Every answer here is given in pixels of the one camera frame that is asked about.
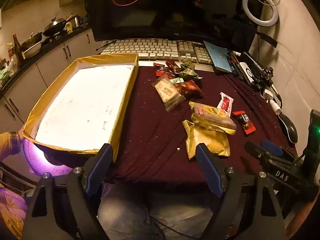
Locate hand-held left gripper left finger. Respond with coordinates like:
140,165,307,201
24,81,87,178
22,143,114,240

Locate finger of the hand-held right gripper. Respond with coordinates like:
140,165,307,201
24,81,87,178
261,139,297,162
244,141,300,188

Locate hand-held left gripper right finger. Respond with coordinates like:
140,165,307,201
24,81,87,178
195,142,287,240

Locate plain gold snack packet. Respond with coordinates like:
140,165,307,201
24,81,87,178
182,120,230,160

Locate small red black packet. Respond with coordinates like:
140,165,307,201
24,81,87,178
153,62,173,78
232,111,256,135

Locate large gold-edged cracker packet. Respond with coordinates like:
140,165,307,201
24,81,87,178
189,101,237,135

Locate white and red candy packet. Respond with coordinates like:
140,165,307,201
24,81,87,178
216,92,234,117

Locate gold-edged white box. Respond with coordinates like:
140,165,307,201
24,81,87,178
22,53,139,162

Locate large red snack packet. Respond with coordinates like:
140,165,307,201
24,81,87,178
175,80,203,96

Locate beige cheese biscuit packet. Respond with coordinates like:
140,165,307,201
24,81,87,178
152,76,186,112

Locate green pea snack packet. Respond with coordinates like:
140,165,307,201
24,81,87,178
175,69,204,80

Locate dark green snack packet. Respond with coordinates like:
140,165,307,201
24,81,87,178
180,59,195,70

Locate long dark red packet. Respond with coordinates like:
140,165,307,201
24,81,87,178
165,59,182,73

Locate person's right forearm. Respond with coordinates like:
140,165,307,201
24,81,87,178
285,197,320,240

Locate black computer mouse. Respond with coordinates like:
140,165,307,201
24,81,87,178
278,112,298,144

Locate white charger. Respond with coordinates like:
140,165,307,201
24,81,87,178
262,87,282,115

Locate person's grey jeans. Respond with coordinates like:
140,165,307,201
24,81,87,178
97,182,213,240

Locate purple glowing fan heater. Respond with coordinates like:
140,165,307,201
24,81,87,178
22,137,100,178

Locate maroon tablecloth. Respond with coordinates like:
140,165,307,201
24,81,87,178
107,62,298,188

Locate black clamp device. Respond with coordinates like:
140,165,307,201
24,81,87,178
252,67,274,90

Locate white power bank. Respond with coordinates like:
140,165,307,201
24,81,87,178
237,62,258,83

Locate black pen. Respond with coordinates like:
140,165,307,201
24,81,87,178
226,51,244,78

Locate purple quilted cloth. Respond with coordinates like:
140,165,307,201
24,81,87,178
0,185,28,240

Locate blue notebook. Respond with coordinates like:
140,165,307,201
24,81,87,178
202,40,234,73

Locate white kitchen cabinets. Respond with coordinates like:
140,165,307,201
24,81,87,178
0,27,105,130

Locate black box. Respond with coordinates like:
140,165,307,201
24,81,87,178
231,22,256,52

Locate white keyboard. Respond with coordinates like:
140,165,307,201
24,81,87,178
100,39,213,64

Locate green plastic bag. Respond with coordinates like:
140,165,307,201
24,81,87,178
0,65,13,88

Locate metal bowl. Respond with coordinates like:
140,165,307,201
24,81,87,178
22,41,42,58

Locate dark glass bottle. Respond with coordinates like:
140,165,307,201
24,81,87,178
12,34,25,62

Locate dark frying pan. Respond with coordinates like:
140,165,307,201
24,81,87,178
21,32,43,48

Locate steel kettle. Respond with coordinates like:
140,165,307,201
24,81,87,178
72,15,84,28

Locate steel wok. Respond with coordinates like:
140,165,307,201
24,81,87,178
42,17,67,37

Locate black monitor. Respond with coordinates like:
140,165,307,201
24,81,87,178
84,0,265,43

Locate white ring light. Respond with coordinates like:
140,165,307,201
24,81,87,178
241,0,279,27

